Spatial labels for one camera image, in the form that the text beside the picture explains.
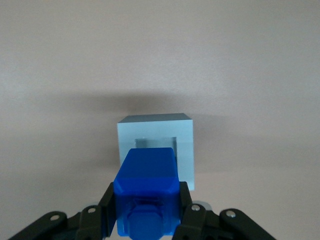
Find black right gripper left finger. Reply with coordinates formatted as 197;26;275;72
4;181;117;240

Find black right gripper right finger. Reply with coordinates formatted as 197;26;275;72
172;181;278;240

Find blue plastic part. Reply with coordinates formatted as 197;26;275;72
112;147;182;238

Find gray square base block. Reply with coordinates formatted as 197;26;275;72
116;113;196;192

